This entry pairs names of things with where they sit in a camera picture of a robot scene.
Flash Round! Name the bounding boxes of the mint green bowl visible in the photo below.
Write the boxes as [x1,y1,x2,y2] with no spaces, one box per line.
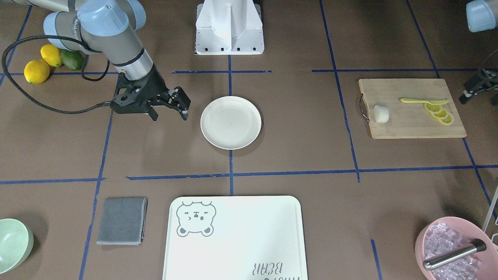
[0,218,34,274]

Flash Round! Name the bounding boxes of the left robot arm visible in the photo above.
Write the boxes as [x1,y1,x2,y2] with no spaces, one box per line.
[466,0,498,33]

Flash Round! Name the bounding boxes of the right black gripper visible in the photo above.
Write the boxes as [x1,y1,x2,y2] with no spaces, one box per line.
[110,64,191,122]

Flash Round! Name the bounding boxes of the grey folded cloth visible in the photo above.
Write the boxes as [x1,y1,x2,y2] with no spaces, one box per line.
[96,197,148,246]

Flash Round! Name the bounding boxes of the metal scoop handle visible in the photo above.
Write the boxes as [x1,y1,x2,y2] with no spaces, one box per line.
[422,239,487,271]

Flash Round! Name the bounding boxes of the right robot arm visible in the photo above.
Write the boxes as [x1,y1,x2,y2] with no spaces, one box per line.
[1,0,191,121]

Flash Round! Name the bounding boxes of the white bear tray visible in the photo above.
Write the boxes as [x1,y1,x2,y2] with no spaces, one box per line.
[162,195,309,280]

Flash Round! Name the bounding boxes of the yellow plastic knife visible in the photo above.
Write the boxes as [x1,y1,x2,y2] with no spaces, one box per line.
[400,98,449,106]

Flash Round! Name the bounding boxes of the yellow lemon near avocado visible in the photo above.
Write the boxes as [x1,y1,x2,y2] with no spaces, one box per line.
[40,44,63,67]

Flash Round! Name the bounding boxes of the lemon slice middle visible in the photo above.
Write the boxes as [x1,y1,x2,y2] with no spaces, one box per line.
[429,109,449,119]

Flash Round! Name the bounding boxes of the yellow lemon outer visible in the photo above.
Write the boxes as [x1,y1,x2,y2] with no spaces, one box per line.
[23,59,51,84]

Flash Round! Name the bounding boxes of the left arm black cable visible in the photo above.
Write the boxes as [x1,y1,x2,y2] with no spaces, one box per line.
[458,49,498,105]

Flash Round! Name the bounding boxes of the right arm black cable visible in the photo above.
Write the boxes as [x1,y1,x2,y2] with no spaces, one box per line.
[2,35,117,115]

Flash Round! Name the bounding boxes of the wooden cutting board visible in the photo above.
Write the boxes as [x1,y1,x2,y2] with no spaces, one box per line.
[359,78,467,139]

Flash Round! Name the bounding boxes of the pink bowl with ice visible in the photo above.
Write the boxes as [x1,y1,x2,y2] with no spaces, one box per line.
[415,217,498,280]

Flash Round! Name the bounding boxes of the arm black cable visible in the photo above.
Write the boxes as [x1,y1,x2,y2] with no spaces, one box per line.
[2,35,117,115]
[458,49,498,105]

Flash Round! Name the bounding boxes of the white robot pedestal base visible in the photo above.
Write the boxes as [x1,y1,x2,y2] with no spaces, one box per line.
[195,0,265,56]

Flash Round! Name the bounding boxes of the green avocado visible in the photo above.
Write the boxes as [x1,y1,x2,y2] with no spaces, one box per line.
[60,49,84,70]

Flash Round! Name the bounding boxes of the cream round plate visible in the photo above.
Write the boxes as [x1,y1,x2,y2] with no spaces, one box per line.
[200,96,263,150]

